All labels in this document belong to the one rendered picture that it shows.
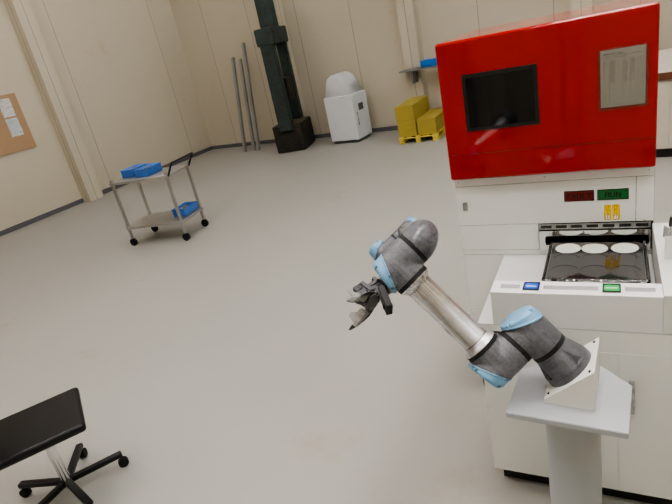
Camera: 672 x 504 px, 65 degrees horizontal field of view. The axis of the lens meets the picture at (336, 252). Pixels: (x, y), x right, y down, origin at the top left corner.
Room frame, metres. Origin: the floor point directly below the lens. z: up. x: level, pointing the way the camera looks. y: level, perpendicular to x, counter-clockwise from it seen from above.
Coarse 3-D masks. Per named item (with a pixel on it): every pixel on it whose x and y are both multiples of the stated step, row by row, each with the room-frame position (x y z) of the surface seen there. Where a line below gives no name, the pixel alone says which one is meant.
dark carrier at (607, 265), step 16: (560, 256) 1.99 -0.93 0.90; (576, 256) 1.96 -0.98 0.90; (592, 256) 1.93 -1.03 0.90; (608, 256) 1.90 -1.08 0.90; (624, 256) 1.87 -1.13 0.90; (640, 256) 1.84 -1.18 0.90; (560, 272) 1.86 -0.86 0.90; (576, 272) 1.83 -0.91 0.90; (592, 272) 1.80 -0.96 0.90; (608, 272) 1.77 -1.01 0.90; (624, 272) 1.75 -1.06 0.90; (640, 272) 1.72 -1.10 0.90
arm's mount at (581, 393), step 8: (592, 344) 1.31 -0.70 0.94; (592, 352) 1.27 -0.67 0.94; (592, 360) 1.23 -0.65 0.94; (592, 368) 1.19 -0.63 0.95; (584, 376) 1.19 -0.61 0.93; (592, 376) 1.17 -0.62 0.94; (568, 384) 1.21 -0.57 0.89; (576, 384) 1.19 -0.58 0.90; (584, 384) 1.18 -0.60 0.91; (592, 384) 1.17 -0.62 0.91; (552, 392) 1.24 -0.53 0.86; (560, 392) 1.22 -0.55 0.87; (568, 392) 1.21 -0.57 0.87; (576, 392) 1.20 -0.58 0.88; (584, 392) 1.18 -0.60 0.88; (592, 392) 1.17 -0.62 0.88; (544, 400) 1.24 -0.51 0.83; (552, 400) 1.23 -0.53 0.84; (560, 400) 1.22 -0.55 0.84; (568, 400) 1.21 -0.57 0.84; (576, 400) 1.20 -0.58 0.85; (584, 400) 1.18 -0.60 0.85; (592, 400) 1.17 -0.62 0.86; (584, 408) 1.18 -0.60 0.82; (592, 408) 1.17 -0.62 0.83
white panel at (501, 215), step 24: (648, 168) 1.99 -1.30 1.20; (456, 192) 2.39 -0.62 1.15; (480, 192) 2.33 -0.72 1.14; (504, 192) 2.27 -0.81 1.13; (528, 192) 2.22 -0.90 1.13; (552, 192) 2.17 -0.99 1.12; (648, 192) 1.99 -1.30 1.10; (480, 216) 2.33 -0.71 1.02; (504, 216) 2.28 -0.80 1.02; (528, 216) 2.23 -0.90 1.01; (552, 216) 2.18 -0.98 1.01; (576, 216) 2.13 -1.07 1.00; (600, 216) 2.08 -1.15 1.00; (624, 216) 2.03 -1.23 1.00; (648, 216) 1.99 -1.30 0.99; (480, 240) 2.34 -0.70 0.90; (504, 240) 2.28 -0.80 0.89; (528, 240) 2.23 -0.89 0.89; (648, 240) 2.00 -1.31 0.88
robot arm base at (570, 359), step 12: (564, 336) 1.31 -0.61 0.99; (564, 348) 1.27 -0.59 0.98; (576, 348) 1.27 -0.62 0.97; (540, 360) 1.28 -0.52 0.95; (552, 360) 1.26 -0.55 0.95; (564, 360) 1.25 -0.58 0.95; (576, 360) 1.25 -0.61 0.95; (588, 360) 1.24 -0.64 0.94; (552, 372) 1.25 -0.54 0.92; (564, 372) 1.23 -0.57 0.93; (576, 372) 1.22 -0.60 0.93; (552, 384) 1.26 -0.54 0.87; (564, 384) 1.23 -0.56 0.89
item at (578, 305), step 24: (504, 288) 1.72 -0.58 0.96; (552, 288) 1.65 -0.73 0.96; (576, 288) 1.62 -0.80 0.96; (600, 288) 1.58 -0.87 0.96; (624, 288) 1.54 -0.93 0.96; (648, 288) 1.52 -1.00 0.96; (504, 312) 1.69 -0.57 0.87; (552, 312) 1.61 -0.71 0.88; (576, 312) 1.57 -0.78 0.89; (600, 312) 1.53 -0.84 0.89; (624, 312) 1.50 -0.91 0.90; (648, 312) 1.46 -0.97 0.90
